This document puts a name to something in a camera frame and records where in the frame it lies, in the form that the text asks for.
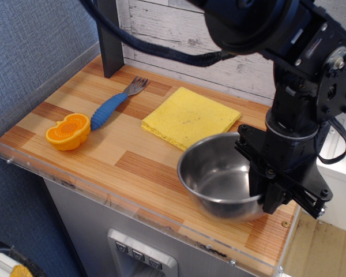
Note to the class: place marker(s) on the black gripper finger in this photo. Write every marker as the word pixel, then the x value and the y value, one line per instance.
pixel 277 194
pixel 258 180

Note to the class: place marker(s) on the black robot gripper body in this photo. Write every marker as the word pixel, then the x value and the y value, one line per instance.
pixel 288 157

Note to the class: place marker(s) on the stainless steel bowl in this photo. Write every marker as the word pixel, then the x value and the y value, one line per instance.
pixel 216 177

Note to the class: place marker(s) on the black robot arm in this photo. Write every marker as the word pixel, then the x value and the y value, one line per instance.
pixel 308 49

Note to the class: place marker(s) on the clear acrylic table guard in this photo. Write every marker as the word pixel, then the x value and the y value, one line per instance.
pixel 121 159

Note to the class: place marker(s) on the yellow folded cloth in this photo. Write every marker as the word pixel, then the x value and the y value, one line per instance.
pixel 186 117

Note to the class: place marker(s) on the silver toy cabinet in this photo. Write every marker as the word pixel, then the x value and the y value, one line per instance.
pixel 114 237

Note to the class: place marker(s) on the orange toy pumpkin half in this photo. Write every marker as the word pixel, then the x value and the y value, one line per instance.
pixel 69 133

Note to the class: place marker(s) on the yellow object bottom left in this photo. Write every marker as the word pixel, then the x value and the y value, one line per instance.
pixel 20 271

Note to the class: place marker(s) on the white box bottom left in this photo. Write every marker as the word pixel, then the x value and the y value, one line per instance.
pixel 10 256

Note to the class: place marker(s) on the blue handled metal fork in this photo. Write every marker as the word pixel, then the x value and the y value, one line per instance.
pixel 103 113

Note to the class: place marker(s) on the dark grey vertical post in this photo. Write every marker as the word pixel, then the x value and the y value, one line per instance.
pixel 110 46

